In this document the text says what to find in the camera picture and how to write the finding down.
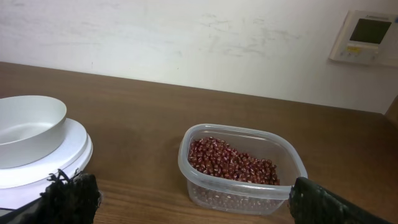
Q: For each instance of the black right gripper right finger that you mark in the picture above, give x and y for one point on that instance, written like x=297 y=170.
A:
x=310 y=203

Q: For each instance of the white bowl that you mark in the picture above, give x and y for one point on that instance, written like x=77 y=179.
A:
x=31 y=128

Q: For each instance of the white digital kitchen scale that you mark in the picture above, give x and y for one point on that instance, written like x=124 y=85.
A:
x=22 y=185

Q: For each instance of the red adzuki beans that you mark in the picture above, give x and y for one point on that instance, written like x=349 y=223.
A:
x=217 y=158

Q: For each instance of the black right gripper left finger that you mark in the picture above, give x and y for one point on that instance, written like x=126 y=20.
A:
x=67 y=200

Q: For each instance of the clear plastic container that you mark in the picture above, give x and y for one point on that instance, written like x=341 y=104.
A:
x=241 y=197

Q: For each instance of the white wall control panel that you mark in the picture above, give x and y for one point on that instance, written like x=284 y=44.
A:
x=367 y=38

